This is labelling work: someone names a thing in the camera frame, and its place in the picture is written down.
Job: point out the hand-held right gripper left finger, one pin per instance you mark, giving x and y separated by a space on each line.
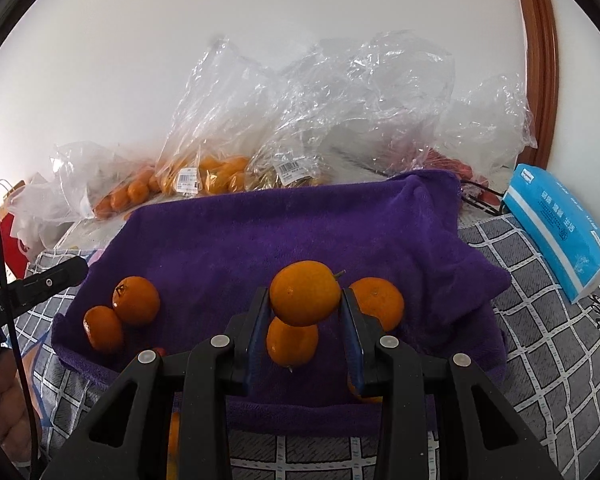
256 345

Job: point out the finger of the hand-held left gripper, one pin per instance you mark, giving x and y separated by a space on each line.
47 282

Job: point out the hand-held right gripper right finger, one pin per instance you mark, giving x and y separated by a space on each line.
355 350

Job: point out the mandarin orange with stem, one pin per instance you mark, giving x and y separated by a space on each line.
302 292

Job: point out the clear bag with brown fruits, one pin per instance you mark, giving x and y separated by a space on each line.
290 171

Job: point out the clear bag with red fruits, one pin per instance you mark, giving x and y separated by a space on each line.
485 125

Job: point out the person's left hand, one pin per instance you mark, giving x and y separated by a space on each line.
7 410

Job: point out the red paper bag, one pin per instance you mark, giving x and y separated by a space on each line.
15 250

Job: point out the white plastic bag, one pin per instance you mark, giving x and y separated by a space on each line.
35 230

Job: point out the purple towel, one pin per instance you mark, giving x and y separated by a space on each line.
230 240

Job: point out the clear bag with small mandarins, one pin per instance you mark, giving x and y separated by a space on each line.
125 195

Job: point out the clear bag with labelled oranges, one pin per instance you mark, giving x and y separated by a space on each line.
215 170

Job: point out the blue tissue pack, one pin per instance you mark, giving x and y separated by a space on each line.
560 230

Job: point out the crumpled clear plastic bag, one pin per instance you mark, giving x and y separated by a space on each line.
370 90

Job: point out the brown wooden frame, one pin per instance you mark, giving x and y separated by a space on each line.
537 35

